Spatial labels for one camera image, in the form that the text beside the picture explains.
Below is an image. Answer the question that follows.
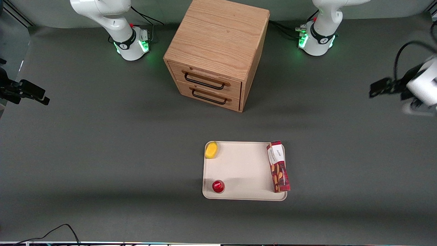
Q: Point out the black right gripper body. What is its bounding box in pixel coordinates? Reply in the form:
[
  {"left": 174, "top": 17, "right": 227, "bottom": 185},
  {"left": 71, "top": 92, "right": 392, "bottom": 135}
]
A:
[{"left": 0, "top": 58, "right": 22, "bottom": 105}]

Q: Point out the red cookie box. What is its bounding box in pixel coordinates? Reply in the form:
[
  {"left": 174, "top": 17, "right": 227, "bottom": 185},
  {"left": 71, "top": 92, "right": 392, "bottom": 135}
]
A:
[{"left": 266, "top": 140, "right": 291, "bottom": 193}]

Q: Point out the white plastic tray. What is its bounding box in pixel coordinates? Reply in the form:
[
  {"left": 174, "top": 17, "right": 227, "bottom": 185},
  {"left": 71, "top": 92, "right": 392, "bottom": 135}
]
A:
[{"left": 202, "top": 141, "right": 288, "bottom": 201}]

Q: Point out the wooden drawer front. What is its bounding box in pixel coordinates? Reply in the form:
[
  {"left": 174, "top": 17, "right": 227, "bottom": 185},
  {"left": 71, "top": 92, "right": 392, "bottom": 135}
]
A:
[
  {"left": 168, "top": 61, "right": 243, "bottom": 100},
  {"left": 175, "top": 81, "right": 241, "bottom": 112}
]

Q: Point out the wooden drawer cabinet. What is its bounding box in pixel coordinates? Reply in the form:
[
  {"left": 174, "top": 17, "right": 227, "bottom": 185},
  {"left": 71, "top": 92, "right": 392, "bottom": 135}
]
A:
[{"left": 163, "top": 0, "right": 270, "bottom": 113}]

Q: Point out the yellow lemon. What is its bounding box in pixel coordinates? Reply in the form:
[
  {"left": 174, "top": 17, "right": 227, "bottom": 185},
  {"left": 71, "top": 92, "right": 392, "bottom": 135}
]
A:
[{"left": 205, "top": 141, "right": 218, "bottom": 160}]

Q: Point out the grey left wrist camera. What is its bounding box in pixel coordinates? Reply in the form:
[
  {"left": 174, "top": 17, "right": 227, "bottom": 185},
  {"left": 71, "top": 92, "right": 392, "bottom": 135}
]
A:
[{"left": 402, "top": 99, "right": 437, "bottom": 117}]

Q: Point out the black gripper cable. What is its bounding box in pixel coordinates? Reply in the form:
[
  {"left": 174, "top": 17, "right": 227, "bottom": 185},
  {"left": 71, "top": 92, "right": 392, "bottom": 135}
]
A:
[{"left": 393, "top": 41, "right": 437, "bottom": 82}]

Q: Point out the black frame rail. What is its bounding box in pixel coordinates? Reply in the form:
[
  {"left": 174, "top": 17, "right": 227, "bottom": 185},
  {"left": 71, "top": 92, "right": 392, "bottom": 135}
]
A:
[{"left": 0, "top": 0, "right": 33, "bottom": 28}]

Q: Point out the black arm base cable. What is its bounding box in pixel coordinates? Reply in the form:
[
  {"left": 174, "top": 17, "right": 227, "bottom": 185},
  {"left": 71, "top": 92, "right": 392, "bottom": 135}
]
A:
[
  {"left": 269, "top": 10, "right": 320, "bottom": 39},
  {"left": 130, "top": 6, "right": 165, "bottom": 43}
]

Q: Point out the black table edge cable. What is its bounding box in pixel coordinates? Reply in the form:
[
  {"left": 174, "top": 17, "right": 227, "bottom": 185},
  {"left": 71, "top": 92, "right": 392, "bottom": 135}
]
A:
[{"left": 13, "top": 224, "right": 81, "bottom": 246}]

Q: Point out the black drawer handle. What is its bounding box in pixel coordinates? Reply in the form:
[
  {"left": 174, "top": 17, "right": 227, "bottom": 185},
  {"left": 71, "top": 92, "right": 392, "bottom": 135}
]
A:
[
  {"left": 192, "top": 88, "right": 228, "bottom": 105},
  {"left": 184, "top": 71, "right": 226, "bottom": 91}
]

